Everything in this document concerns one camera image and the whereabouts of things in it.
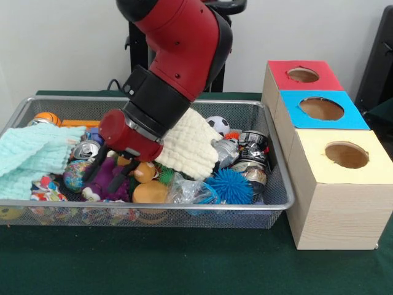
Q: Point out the cream waffle cloth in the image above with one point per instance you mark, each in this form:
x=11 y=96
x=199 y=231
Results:
x=193 y=147

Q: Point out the mint waffle cloth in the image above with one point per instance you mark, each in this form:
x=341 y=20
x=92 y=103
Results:
x=30 y=153

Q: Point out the crushed silver can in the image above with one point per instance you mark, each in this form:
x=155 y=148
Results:
x=87 y=149

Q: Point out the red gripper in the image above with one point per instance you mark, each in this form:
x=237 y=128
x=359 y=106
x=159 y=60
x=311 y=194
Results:
x=126 y=141

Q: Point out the shallow clear mesh bin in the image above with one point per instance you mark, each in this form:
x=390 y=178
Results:
x=153 y=215

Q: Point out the wooden box with three holes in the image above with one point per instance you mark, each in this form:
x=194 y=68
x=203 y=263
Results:
x=337 y=209

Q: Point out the blue spiky ball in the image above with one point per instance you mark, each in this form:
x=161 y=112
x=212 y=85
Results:
x=228 y=186

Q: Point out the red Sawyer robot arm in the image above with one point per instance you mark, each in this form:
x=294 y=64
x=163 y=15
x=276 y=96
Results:
x=181 y=46

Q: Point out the dark green tablecloth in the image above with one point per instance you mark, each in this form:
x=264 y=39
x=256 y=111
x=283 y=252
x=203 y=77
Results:
x=153 y=264

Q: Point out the globe print ball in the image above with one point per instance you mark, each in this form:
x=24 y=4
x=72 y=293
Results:
x=73 y=176

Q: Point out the small orange basketball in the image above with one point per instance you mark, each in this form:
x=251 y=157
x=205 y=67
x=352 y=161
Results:
x=49 y=119

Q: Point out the purple plush toy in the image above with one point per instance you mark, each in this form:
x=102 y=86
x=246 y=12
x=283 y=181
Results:
x=102 y=181

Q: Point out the small soccer ball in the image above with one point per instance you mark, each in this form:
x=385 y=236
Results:
x=218 y=125

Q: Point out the black chair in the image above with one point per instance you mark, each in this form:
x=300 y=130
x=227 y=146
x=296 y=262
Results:
x=377 y=61

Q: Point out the tan plush monkey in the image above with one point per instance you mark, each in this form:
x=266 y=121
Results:
x=150 y=192

